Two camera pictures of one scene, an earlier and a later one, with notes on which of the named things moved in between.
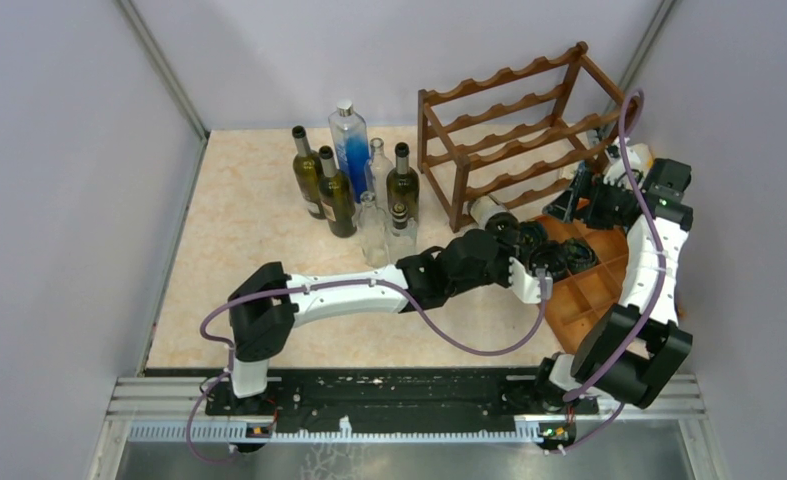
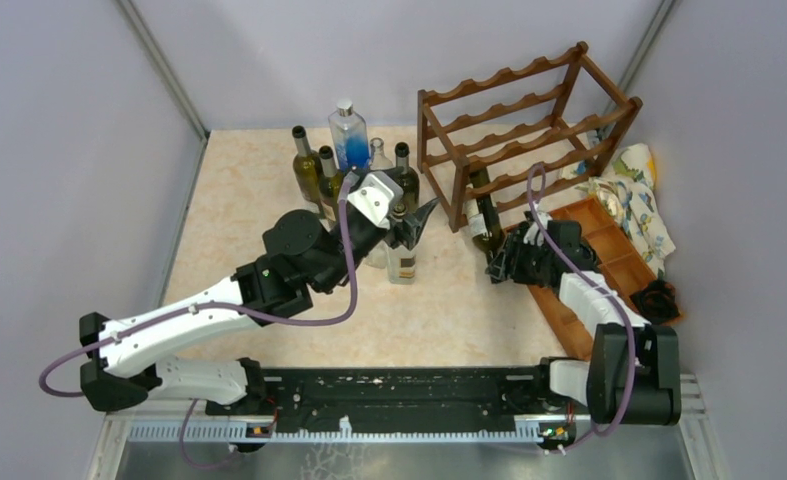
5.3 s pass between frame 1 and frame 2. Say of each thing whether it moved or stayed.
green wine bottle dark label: stayed
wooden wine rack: stayed
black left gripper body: moved
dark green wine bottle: moved
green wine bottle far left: stayed
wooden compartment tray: stayed
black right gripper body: moved
